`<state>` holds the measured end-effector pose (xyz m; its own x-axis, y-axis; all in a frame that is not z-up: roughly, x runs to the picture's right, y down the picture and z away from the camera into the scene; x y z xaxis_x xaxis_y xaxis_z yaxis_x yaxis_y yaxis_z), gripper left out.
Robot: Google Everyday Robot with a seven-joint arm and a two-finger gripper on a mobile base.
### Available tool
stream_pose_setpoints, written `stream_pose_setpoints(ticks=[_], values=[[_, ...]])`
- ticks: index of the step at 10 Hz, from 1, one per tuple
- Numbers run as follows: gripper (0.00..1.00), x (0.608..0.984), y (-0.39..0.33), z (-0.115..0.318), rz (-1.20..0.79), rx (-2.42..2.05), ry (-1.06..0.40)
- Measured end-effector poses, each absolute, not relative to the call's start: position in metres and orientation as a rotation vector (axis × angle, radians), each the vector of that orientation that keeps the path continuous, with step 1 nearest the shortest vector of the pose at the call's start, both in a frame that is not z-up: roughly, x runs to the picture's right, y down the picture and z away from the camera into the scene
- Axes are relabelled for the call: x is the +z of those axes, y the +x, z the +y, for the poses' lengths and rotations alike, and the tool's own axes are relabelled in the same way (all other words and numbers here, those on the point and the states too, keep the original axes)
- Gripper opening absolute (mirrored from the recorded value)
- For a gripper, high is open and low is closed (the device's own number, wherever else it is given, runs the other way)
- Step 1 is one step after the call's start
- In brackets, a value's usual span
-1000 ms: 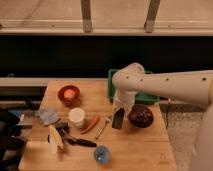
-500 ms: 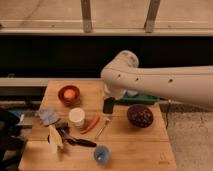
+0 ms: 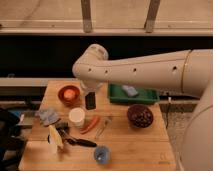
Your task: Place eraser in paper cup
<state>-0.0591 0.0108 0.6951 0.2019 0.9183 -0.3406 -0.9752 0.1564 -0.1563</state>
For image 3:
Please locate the metal window post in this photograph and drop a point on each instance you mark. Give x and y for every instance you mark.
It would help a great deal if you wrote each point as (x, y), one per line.
(86, 16)
(151, 15)

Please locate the blue grey cloth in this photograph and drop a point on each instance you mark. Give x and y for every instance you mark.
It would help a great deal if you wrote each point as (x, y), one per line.
(48, 116)

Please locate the right metal window post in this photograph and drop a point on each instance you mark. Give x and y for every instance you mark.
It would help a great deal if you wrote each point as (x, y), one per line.
(151, 15)

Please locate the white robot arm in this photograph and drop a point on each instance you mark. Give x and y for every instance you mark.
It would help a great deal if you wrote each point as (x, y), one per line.
(189, 72)

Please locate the black chair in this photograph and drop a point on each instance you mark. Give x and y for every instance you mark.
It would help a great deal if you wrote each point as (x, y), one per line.
(9, 140)

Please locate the yellow banana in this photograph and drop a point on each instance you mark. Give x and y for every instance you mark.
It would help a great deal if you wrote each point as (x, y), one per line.
(55, 138)

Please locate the green plastic tray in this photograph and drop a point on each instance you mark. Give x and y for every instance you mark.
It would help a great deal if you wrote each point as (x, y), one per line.
(117, 95)

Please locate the small blue glass cup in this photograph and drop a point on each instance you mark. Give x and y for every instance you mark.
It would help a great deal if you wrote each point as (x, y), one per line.
(101, 155)

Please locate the red bowl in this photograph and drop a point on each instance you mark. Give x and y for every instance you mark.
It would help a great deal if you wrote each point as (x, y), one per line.
(68, 102)

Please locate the orange ball in bowl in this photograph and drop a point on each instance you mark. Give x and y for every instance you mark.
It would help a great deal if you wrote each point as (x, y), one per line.
(69, 94)

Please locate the orange carrot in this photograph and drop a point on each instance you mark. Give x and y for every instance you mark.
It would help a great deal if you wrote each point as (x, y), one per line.
(91, 125)

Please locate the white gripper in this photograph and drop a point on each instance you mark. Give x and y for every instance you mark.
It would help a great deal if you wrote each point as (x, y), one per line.
(88, 86)

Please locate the metal fork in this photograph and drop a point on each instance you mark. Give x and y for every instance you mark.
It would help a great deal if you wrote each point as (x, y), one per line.
(102, 128)

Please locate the grey blue sponge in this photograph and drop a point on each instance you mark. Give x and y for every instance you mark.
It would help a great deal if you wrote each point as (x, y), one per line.
(129, 90)

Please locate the left metal window post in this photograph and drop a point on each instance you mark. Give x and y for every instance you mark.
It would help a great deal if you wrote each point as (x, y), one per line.
(86, 16)

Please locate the white paper cup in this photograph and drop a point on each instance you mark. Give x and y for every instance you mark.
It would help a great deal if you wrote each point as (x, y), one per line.
(77, 117)

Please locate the dark bowl of nuts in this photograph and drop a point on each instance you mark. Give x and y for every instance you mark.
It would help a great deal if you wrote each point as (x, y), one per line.
(140, 116)

